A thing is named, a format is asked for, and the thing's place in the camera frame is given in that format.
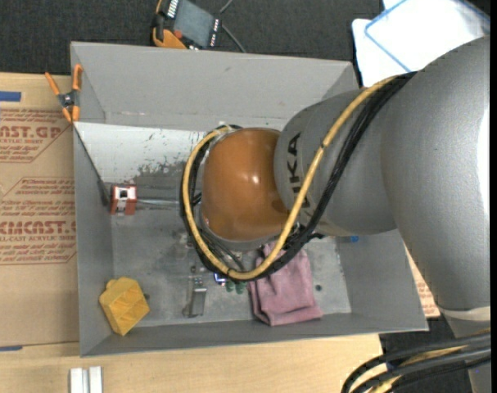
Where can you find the grey metal bin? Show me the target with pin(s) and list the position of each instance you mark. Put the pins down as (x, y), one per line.
(158, 252)

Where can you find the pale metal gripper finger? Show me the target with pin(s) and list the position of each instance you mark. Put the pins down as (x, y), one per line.
(200, 301)

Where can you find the mauve cloth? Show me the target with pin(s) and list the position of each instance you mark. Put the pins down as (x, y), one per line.
(287, 297)

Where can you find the brown cardboard board red print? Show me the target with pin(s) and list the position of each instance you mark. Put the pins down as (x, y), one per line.
(35, 293)

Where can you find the yellow block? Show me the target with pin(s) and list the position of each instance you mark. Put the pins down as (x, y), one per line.
(124, 306)

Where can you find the red and white small box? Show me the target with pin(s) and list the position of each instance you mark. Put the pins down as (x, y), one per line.
(123, 201)

